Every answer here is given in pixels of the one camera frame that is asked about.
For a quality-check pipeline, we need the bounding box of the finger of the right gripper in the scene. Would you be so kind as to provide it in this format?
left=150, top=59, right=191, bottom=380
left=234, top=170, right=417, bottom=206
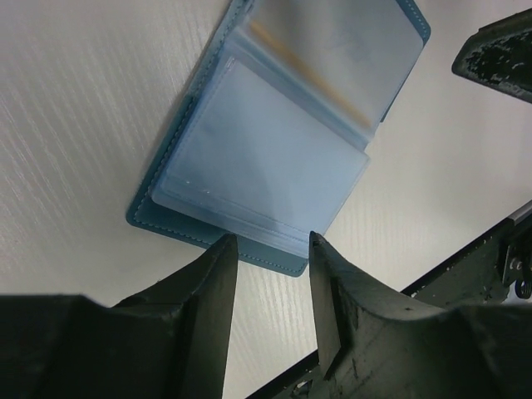
left=478, top=7, right=531, bottom=35
left=451, top=31, right=531, bottom=103

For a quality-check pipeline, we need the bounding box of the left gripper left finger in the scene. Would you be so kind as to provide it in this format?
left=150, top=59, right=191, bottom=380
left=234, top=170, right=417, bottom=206
left=1, top=234, right=238, bottom=398

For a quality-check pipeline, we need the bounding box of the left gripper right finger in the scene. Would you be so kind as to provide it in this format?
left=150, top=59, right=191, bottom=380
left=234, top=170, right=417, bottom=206
left=309, top=233, right=531, bottom=398

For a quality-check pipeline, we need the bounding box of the gold card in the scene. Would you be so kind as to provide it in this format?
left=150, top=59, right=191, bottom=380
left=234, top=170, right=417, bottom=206
left=249, top=20, right=373, bottom=130

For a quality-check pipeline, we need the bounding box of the blue leather card holder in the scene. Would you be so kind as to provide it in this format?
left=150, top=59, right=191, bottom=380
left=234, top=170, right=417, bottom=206
left=126, top=1, right=431, bottom=277

